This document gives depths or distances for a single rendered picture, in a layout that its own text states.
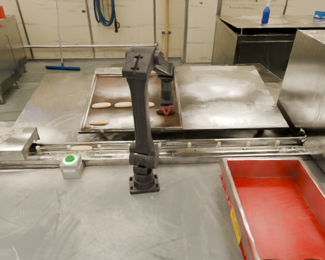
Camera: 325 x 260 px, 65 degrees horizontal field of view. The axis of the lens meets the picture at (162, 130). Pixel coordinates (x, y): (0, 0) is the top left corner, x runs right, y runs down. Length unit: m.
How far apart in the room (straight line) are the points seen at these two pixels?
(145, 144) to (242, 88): 0.86
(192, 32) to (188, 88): 3.03
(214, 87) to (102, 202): 0.94
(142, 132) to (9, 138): 0.67
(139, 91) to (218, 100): 0.77
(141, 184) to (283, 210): 0.53
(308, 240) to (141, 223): 0.55
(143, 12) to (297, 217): 4.14
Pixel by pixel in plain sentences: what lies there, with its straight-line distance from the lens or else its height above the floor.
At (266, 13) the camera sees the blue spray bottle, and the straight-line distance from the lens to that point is 3.13.
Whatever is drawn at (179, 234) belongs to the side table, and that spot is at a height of 0.82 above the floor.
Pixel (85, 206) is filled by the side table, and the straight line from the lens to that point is 1.04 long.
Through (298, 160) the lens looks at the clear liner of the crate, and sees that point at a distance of 1.16.
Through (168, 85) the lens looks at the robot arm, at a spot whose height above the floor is 1.09.
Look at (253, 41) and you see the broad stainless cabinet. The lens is 2.90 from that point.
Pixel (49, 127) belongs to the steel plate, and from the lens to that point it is 1.53.
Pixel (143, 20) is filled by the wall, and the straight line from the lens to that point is 4.74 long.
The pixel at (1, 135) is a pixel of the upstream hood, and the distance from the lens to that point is 1.37.
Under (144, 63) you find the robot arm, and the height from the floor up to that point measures 1.33.
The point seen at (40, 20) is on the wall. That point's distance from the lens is 5.10.
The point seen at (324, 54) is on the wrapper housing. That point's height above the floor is 1.26.
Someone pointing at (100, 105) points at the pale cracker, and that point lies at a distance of 1.43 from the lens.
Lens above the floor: 1.59
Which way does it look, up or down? 34 degrees down
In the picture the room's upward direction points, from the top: straight up
